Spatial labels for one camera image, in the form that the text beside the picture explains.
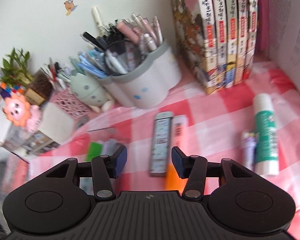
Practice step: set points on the white grey flower pen holder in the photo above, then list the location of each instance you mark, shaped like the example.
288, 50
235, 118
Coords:
149, 83

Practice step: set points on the purple cartoon pen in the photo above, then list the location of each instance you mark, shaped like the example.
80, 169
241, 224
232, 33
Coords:
248, 145

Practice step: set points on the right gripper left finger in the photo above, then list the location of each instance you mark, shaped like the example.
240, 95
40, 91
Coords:
102, 169

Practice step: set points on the green white glue stick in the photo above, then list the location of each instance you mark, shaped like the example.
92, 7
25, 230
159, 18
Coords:
267, 152

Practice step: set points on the magnifying glass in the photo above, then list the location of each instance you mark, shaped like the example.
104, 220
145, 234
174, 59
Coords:
109, 55

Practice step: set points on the green sticky notes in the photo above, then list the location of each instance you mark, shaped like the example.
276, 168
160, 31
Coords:
94, 150

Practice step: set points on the pencil lead refill box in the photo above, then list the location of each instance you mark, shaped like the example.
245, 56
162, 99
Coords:
161, 141

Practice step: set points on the green egg pen holder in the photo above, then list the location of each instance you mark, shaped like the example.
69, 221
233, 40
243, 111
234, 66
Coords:
89, 91

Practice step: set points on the pink perforated pen holder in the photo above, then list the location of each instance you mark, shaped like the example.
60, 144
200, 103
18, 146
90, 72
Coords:
69, 104

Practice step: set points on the orange highlighter marker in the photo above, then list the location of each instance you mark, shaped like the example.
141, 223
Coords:
175, 162

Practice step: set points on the stack of paper documents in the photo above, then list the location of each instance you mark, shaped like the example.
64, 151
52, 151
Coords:
284, 37

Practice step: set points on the red white checkered cloth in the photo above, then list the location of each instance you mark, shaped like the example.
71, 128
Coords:
215, 125

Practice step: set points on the white drawer organizer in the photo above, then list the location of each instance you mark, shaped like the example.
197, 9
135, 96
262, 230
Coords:
54, 129

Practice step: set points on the comic book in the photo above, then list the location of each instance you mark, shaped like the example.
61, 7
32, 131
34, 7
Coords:
194, 22
220, 26
232, 30
251, 42
242, 39

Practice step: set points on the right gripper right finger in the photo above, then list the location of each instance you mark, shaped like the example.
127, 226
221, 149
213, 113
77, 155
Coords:
196, 169

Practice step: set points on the pink lion toy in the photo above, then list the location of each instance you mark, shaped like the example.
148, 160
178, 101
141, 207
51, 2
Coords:
21, 113

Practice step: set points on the pink abacus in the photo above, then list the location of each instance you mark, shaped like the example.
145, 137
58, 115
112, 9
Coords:
262, 43

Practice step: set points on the bamboo plant in pot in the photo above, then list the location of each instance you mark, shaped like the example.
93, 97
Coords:
15, 68

